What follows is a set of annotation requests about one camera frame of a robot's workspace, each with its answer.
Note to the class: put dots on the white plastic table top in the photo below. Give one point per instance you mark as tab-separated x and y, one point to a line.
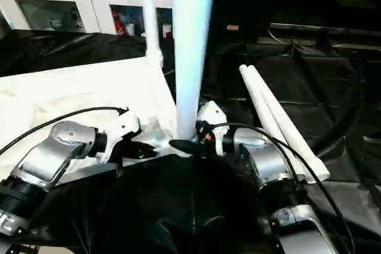
74	87

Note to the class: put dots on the white plastic table leg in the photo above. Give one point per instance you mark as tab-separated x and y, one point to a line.
150	13
190	57
282	114
253	87

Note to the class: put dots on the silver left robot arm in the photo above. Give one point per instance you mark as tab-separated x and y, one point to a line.
53	147

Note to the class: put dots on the white cup with red label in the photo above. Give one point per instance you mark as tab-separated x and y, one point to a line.
166	31

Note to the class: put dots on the red white bottle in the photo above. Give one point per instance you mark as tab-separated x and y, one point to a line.
117	23

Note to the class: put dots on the black plastic mat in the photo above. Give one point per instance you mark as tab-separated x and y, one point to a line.
327	87

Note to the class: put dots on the black case with label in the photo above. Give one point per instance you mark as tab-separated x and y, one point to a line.
238	4

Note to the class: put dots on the black television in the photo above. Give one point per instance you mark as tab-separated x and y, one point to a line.
327	26

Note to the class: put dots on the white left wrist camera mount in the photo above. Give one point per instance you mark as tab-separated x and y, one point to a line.
125	126

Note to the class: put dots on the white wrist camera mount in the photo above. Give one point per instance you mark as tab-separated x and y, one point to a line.
125	126
214	114

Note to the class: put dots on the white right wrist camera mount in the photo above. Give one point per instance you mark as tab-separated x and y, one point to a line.
214	114

